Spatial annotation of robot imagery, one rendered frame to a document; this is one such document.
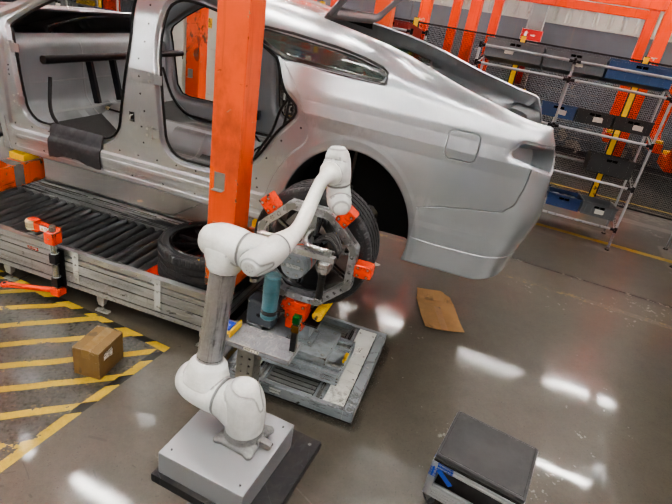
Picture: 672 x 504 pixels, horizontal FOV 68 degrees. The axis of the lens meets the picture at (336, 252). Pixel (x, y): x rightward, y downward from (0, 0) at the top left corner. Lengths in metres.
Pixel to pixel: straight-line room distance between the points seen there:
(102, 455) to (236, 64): 1.90
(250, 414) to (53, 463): 1.08
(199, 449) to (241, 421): 0.23
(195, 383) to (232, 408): 0.19
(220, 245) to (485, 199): 1.52
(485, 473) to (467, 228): 1.24
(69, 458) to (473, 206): 2.32
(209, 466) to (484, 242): 1.78
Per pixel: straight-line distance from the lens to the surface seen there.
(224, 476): 2.06
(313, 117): 2.89
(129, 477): 2.62
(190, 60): 5.85
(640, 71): 6.24
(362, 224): 2.51
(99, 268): 3.45
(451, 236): 2.87
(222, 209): 2.65
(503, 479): 2.44
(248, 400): 1.96
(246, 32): 2.42
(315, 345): 2.99
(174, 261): 3.22
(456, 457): 2.43
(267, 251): 1.73
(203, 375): 2.03
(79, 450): 2.77
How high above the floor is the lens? 2.01
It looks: 26 degrees down
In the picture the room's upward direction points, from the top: 10 degrees clockwise
